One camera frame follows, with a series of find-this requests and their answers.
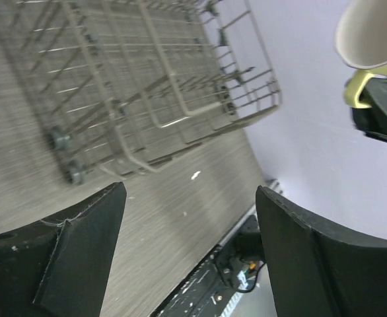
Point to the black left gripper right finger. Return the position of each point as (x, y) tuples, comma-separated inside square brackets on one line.
[(318, 267)]

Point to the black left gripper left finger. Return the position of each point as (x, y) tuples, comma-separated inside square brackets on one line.
[(60, 265)]

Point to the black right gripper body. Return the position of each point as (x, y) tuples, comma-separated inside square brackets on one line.
[(372, 121)]

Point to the yellow-green mug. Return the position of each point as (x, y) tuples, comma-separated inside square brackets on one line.
[(361, 43)]

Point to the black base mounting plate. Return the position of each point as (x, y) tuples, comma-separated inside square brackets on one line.
[(226, 273)]

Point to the grey wire dish rack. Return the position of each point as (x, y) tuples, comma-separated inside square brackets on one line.
[(131, 87)]

